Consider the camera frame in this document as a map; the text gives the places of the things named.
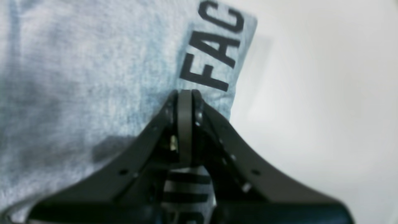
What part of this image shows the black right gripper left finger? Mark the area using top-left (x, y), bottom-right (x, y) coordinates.
top-left (28, 90), bottom-right (193, 224)

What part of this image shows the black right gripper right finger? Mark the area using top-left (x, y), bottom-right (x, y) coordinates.
top-left (192, 90), bottom-right (354, 224)

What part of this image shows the grey T-shirt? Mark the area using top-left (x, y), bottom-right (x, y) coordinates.
top-left (1, 0), bottom-right (257, 224)

